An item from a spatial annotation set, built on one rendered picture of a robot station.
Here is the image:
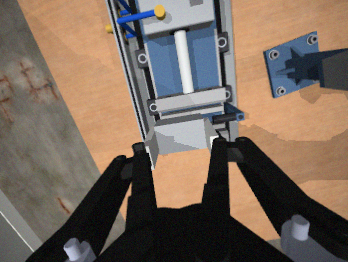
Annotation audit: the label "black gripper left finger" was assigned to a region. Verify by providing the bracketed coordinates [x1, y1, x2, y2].
[25, 126, 159, 262]

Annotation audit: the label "grey flat bar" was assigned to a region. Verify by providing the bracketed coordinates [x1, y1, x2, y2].
[211, 122, 225, 129]
[161, 104, 224, 119]

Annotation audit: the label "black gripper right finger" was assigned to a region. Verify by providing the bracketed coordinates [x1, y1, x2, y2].
[193, 117, 348, 262]

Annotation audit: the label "grey metal block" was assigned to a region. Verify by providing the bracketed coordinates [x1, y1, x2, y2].
[154, 113, 207, 155]

